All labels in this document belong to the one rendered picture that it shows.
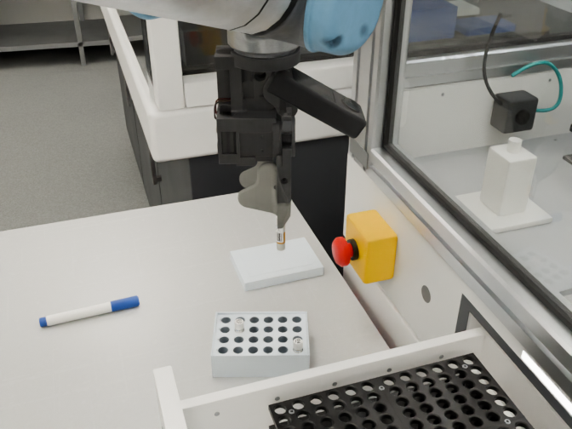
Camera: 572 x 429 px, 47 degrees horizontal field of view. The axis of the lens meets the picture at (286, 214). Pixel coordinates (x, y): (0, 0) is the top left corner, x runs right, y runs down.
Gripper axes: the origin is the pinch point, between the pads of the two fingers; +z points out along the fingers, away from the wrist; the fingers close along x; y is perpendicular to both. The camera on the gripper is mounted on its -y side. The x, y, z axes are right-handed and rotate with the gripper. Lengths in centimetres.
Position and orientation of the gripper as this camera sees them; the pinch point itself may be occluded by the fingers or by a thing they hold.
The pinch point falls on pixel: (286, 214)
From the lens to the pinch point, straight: 77.0
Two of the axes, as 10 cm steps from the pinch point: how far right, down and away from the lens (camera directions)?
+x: 0.2, 5.3, -8.4
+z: 0.0, 8.5, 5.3
